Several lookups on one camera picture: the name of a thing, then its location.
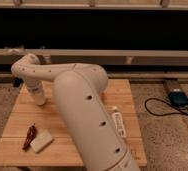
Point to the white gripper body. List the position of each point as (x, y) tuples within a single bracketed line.
[(37, 94)]

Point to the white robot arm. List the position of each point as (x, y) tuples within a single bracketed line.
[(76, 92)]

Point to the dark red chili pepper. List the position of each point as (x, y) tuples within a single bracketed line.
[(31, 134)]

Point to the white rectangular sponge block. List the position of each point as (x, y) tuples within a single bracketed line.
[(41, 141)]

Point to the white tube on table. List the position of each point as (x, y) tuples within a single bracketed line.
[(118, 121)]

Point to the blue power adapter box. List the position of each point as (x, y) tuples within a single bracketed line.
[(178, 99)]

